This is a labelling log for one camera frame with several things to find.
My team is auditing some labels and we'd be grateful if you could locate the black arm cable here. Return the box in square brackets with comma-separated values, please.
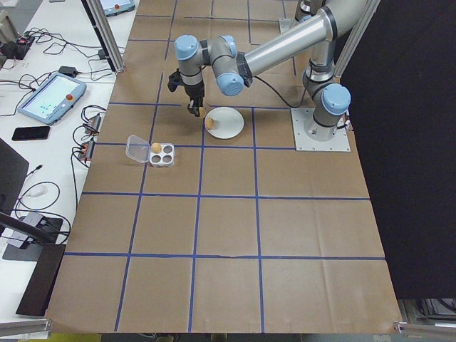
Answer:
[245, 73, 318, 108]

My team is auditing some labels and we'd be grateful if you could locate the aluminium frame post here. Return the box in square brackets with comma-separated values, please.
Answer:
[81, 0, 126, 75]
[334, 0, 381, 76]

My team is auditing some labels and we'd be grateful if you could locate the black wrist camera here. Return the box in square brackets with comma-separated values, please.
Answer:
[167, 69, 185, 94]

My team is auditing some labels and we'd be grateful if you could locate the white plug adapter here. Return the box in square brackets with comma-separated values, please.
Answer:
[21, 185, 49, 199]

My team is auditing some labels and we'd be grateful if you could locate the black monitor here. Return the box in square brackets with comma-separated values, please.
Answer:
[0, 137, 30, 217]

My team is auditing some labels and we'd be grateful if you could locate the black frame cover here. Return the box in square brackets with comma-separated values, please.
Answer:
[338, 0, 456, 301]

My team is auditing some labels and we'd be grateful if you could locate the clear plastic egg carton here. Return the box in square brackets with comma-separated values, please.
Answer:
[125, 134, 176, 167]

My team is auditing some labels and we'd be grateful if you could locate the aluminium extrusion bar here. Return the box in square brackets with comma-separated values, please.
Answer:
[393, 320, 456, 338]
[0, 318, 53, 338]

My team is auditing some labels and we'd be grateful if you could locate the black smartphone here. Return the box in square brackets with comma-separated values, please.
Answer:
[11, 125, 51, 143]

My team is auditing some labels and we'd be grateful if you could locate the black orange usb adapter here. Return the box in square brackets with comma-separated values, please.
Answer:
[76, 140, 96, 161]
[83, 113, 104, 135]

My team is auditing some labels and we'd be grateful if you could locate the black power strip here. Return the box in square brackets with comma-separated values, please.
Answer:
[0, 33, 36, 60]

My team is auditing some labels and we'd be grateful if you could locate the black flat board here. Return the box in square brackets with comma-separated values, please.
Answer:
[16, 244, 67, 317]

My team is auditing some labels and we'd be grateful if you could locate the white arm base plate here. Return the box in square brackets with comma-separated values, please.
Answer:
[279, 17, 299, 35]
[291, 107, 352, 152]

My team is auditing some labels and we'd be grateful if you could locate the white side desk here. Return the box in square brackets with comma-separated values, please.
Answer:
[0, 0, 140, 323]

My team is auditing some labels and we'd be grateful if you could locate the white round plate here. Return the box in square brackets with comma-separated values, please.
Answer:
[204, 106, 246, 140]

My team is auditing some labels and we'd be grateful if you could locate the light blue teach pendant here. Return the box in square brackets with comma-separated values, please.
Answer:
[99, 0, 138, 17]
[16, 71, 88, 126]

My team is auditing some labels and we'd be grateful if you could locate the grey monitor stand base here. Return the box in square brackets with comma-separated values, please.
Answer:
[2, 215, 65, 261]

